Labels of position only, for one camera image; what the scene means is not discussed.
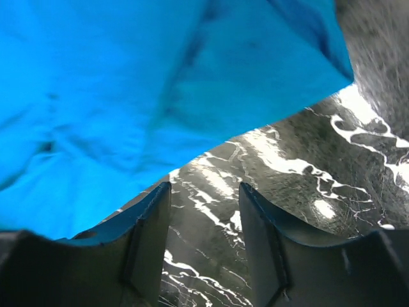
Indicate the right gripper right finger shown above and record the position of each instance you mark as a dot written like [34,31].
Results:
[278,247]

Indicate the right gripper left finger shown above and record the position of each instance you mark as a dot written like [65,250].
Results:
[123,256]

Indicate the blue t shirt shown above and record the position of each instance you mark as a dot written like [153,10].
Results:
[101,99]

